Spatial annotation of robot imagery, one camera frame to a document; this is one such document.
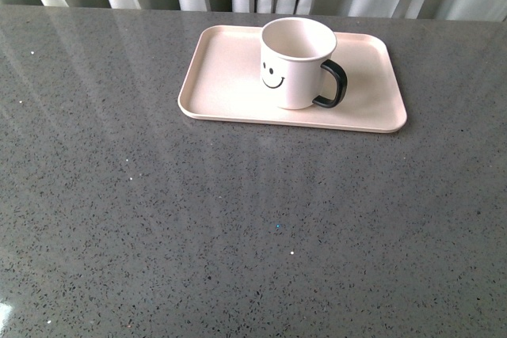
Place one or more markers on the white smiley mug black handle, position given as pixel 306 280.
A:
pixel 296 65

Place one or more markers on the beige rectangular tray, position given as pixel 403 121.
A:
pixel 223 83

